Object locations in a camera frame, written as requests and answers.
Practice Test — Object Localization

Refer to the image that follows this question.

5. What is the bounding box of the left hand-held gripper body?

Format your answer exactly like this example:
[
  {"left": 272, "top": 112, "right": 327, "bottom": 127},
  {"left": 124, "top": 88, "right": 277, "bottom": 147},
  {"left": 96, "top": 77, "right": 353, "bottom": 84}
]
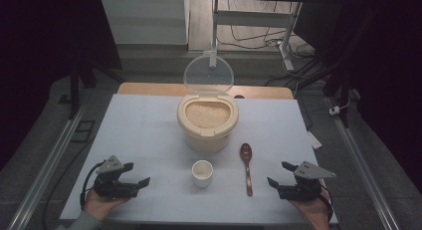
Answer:
[{"left": 94, "top": 154, "right": 140, "bottom": 200}]

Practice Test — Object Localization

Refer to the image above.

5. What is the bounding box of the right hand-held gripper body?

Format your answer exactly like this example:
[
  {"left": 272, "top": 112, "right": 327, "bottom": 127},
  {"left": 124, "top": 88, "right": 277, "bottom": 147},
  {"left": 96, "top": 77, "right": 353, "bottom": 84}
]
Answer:
[{"left": 277, "top": 160, "right": 336, "bottom": 202}]

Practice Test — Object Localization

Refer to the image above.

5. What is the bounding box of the brown wooden spoon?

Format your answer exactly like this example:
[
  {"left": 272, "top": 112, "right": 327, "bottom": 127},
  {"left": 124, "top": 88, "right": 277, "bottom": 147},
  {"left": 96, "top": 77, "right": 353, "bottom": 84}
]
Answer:
[{"left": 239, "top": 142, "right": 254, "bottom": 197}]

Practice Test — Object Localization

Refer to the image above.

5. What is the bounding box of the white cup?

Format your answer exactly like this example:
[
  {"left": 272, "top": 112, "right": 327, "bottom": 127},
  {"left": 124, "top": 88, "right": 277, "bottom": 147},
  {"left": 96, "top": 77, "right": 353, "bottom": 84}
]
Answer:
[{"left": 191, "top": 159, "right": 214, "bottom": 189}]

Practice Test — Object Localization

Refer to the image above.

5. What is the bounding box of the beige rice container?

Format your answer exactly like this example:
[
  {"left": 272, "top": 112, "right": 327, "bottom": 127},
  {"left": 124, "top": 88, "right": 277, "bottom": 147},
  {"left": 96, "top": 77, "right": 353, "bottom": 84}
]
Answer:
[{"left": 176, "top": 94, "right": 240, "bottom": 153}]

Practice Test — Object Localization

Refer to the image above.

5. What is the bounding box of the uncooked rice heap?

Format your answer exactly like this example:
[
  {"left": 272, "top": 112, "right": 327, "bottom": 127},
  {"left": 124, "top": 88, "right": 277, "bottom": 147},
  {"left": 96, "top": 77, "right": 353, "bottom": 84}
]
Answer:
[{"left": 184, "top": 101, "right": 231, "bottom": 129}]

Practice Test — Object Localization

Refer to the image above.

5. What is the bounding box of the person's left hand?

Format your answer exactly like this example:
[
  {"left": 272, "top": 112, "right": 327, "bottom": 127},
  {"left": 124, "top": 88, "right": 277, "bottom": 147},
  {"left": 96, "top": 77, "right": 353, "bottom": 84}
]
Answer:
[{"left": 83, "top": 189, "right": 131, "bottom": 222}]

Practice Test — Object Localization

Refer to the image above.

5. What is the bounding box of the person's right hand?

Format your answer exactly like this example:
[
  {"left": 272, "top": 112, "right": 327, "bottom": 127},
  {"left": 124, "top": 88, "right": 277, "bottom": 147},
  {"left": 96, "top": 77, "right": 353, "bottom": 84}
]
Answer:
[{"left": 288, "top": 179, "right": 332, "bottom": 230}]

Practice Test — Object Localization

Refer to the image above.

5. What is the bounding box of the white paper tag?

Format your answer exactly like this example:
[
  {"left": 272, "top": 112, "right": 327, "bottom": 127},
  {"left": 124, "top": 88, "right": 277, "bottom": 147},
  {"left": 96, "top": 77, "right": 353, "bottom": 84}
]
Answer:
[{"left": 307, "top": 129, "right": 323, "bottom": 150}]

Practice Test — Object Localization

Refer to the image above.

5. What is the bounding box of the white table mat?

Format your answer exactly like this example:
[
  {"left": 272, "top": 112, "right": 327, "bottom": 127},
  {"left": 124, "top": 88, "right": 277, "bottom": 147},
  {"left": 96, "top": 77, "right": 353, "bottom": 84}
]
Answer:
[{"left": 59, "top": 94, "right": 338, "bottom": 224}]

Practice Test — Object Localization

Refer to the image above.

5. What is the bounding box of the wooden table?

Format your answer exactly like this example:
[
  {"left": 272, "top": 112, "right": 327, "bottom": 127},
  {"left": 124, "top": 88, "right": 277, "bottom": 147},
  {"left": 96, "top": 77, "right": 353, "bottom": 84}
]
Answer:
[{"left": 117, "top": 82, "right": 295, "bottom": 101}]

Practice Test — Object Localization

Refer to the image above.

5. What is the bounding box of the black metal stand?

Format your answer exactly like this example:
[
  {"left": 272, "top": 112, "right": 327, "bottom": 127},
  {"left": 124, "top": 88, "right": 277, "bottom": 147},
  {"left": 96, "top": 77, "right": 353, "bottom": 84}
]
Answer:
[{"left": 68, "top": 57, "right": 125, "bottom": 119}]

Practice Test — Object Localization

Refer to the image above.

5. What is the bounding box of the clear round container lid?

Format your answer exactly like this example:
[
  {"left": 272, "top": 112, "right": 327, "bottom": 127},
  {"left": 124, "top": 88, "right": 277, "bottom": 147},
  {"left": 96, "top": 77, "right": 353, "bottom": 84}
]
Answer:
[{"left": 183, "top": 54, "right": 235, "bottom": 96}]

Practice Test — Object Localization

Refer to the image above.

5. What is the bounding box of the black curtain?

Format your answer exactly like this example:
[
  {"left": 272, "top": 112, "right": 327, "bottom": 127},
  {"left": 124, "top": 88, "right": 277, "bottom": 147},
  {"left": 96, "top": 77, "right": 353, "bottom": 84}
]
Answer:
[
  {"left": 0, "top": 0, "right": 122, "bottom": 171},
  {"left": 295, "top": 0, "right": 422, "bottom": 191}
]

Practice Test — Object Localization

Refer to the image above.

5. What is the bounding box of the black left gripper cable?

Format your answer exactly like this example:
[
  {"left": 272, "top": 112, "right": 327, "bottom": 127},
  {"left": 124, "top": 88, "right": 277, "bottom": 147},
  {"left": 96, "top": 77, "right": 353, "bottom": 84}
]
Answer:
[{"left": 79, "top": 160, "right": 106, "bottom": 211}]

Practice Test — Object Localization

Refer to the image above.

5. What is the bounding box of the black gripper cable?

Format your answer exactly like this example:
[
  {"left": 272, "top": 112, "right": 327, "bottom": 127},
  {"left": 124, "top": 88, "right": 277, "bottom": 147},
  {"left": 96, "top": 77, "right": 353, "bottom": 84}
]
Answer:
[
  {"left": 317, "top": 178, "right": 334, "bottom": 224},
  {"left": 79, "top": 160, "right": 106, "bottom": 211}
]

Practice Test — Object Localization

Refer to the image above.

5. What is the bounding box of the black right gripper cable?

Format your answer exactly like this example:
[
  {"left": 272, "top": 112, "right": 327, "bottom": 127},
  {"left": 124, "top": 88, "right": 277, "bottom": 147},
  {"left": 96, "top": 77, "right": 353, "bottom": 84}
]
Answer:
[{"left": 317, "top": 178, "right": 334, "bottom": 224}]

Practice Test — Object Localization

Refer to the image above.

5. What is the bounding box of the aluminium rail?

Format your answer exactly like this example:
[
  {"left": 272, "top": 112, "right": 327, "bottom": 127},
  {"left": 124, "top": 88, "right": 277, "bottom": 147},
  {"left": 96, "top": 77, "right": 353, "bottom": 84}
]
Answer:
[
  {"left": 6, "top": 100, "right": 89, "bottom": 230},
  {"left": 326, "top": 97, "right": 401, "bottom": 230}
]

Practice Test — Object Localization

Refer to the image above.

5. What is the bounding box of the black floor cable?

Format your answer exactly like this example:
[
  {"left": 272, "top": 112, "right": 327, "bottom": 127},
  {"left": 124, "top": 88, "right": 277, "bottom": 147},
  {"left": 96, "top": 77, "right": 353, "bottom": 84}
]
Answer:
[
  {"left": 217, "top": 24, "right": 290, "bottom": 51},
  {"left": 265, "top": 55, "right": 329, "bottom": 87}
]

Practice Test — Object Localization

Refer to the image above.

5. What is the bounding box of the white metal desk frame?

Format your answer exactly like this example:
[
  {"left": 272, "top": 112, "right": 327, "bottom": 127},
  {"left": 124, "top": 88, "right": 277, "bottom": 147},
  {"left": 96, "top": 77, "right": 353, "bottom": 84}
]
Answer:
[{"left": 209, "top": 0, "right": 304, "bottom": 72}]

